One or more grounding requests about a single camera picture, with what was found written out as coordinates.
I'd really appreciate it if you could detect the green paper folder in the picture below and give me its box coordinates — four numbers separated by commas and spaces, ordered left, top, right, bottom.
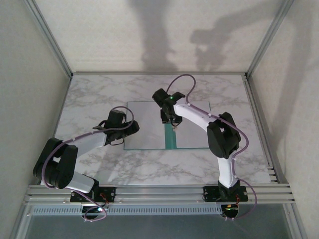
124, 101, 212, 151

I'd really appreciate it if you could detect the LED circuit board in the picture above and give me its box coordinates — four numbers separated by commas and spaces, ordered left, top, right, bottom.
221, 204, 240, 218
81, 204, 110, 215

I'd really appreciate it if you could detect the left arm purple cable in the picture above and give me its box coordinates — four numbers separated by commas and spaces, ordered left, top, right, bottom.
42, 106, 137, 223

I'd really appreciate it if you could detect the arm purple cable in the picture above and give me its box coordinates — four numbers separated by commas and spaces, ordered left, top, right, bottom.
42, 106, 137, 223
165, 74, 257, 222

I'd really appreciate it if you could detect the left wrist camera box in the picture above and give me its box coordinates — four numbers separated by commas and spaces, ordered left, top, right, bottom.
107, 109, 127, 128

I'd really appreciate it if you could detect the aluminium back rail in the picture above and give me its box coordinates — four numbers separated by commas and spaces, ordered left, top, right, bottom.
71, 71, 249, 76

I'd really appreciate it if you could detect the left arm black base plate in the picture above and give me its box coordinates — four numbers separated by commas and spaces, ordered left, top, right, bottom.
70, 186, 117, 203

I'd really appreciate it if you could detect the aluminium front rail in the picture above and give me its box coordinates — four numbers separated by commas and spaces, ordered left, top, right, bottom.
23, 183, 297, 206

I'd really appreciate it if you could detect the grey slotted cable duct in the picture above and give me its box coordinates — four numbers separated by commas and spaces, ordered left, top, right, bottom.
28, 205, 224, 217

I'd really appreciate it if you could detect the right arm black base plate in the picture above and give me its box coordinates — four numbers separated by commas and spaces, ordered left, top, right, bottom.
203, 186, 249, 202

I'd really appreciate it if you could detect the aluminium side rail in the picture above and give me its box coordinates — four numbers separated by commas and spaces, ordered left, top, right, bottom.
243, 75, 290, 185

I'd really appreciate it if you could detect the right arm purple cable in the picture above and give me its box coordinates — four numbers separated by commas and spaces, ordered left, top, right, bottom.
165, 74, 257, 222

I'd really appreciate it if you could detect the aluminium frame post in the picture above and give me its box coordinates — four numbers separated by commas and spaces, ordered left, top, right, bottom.
245, 0, 295, 78
23, 0, 73, 78

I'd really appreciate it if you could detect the aluminium frame leg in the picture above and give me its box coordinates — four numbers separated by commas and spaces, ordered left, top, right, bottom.
286, 204, 309, 239
9, 203, 32, 239

